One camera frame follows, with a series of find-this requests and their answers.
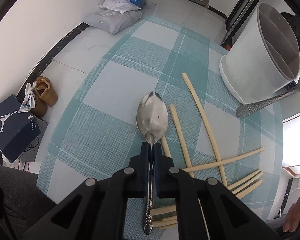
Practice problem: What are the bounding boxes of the bamboo chopstick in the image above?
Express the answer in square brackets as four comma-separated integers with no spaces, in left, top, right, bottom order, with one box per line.
[183,147,266,173]
[169,104,194,168]
[181,73,228,187]
[150,205,176,216]
[236,179,263,199]
[232,171,263,194]
[227,169,261,190]
[161,136,172,158]

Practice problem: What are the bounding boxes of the silver spoon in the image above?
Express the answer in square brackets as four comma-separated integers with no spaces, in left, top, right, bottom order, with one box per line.
[136,92,168,235]

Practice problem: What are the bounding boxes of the silver fork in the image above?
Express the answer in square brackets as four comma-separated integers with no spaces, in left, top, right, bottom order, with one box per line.
[236,86,300,118]

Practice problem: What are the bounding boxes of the person right hand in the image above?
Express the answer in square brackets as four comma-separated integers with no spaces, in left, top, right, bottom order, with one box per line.
[283,197,300,232]

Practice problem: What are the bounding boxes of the teal plaid placemat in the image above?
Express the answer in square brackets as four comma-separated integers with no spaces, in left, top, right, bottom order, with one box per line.
[36,15,285,240]

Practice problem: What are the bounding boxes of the brown shoes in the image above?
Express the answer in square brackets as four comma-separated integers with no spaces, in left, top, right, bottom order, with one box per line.
[31,76,58,118]

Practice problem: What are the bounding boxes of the dark blue shoe box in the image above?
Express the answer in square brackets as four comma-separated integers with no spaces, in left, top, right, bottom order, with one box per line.
[0,95,40,163]

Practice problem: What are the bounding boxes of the white sock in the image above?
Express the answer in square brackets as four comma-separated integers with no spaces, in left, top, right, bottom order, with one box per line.
[18,81,37,113]

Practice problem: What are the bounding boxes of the white utensil holder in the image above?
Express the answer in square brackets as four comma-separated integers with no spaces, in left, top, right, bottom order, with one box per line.
[219,3,300,105]

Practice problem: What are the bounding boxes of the grey plastic parcel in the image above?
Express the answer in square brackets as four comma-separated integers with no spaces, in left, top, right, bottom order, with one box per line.
[83,9,142,34]

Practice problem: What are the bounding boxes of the white plastic parcel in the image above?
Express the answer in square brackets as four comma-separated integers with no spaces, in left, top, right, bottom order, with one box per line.
[99,0,141,14]

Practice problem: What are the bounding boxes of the black hanging jacket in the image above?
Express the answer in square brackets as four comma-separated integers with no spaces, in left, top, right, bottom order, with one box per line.
[281,12,300,48]

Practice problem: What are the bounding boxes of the black sliding door frame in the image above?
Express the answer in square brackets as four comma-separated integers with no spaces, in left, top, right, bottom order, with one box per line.
[221,0,260,49]

